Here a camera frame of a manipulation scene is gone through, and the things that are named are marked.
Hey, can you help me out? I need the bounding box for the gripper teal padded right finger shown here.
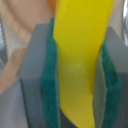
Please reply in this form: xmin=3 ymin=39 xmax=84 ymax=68
xmin=93 ymin=27 xmax=128 ymax=128

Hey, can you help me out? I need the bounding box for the gripper teal padded left finger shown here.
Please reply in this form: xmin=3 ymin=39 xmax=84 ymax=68
xmin=0 ymin=17 xmax=62 ymax=128

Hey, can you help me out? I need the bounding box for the yellow toy banana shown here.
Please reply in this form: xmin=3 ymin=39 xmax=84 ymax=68
xmin=54 ymin=0 xmax=114 ymax=128

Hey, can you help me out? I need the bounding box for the round wooden plate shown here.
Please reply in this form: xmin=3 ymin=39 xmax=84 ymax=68
xmin=0 ymin=0 xmax=128 ymax=98

